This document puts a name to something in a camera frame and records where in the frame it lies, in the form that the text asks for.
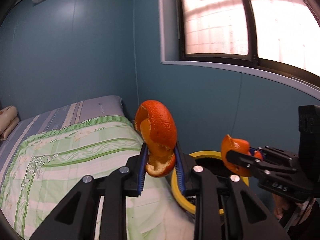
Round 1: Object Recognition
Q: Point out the orange peel piece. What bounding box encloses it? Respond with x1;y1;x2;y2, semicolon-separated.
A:
221;135;263;177
135;100;177;178

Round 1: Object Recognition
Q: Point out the yellow rimmed trash bin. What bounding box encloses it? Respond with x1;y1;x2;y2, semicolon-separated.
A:
170;150;250;215

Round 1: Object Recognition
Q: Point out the person right hand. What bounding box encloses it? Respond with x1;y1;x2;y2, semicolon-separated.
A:
272;194;316;226

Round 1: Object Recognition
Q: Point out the black cable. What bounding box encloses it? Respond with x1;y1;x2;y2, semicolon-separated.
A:
282;199;313;235

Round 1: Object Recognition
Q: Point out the green floral quilt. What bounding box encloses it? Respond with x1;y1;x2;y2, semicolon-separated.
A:
1;115;194;239

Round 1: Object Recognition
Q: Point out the beige floral folded blanket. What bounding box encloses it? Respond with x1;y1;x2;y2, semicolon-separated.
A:
0;106;20;141

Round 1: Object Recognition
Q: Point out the window with grey frame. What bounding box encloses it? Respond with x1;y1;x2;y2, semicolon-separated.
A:
158;0;319;96

